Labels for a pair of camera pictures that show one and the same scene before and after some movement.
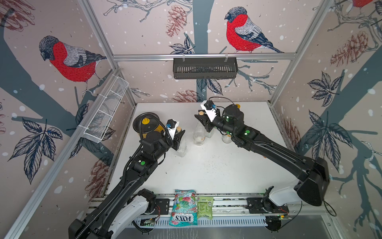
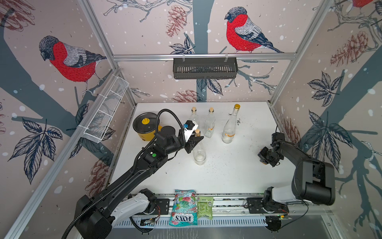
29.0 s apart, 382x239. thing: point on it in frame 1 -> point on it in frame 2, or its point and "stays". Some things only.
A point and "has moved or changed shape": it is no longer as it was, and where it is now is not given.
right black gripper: (206, 122) -> (262, 154)
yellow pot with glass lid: (145, 122) stays
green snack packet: (205, 206) stays
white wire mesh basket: (96, 130) stays
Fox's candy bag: (184, 211) stays
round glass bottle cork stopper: (200, 135) has moved or changed shape
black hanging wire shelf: (205, 68) stays
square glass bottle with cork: (182, 151) has moved or changed shape
